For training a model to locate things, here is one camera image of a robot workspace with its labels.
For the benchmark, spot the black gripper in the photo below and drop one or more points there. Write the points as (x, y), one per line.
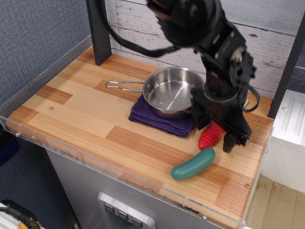
(207, 106)

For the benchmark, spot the red-handled grey fork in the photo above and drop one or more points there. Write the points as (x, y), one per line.
(208, 138)

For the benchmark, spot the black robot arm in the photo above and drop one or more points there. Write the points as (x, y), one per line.
(203, 26)

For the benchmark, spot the green toy cucumber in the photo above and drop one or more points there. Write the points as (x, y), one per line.
(194, 165)

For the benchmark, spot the stainless steel pot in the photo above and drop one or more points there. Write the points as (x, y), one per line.
(167, 91)

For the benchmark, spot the purple folded cloth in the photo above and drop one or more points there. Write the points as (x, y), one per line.
(141, 113)

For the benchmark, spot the white cabinet at right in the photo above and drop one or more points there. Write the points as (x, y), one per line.
(284, 160)

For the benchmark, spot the silver button panel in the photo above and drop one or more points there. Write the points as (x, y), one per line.
(125, 212)

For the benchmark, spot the silver toy appliance cabinet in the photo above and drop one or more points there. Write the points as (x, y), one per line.
(172, 205)

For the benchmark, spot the dark grey right post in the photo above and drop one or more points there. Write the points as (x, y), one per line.
(288, 70)

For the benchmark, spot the dark grey post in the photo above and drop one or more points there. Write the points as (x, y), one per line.
(99, 33)
(288, 70)

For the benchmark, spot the dark grey left post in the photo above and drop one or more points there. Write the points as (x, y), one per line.
(99, 33)

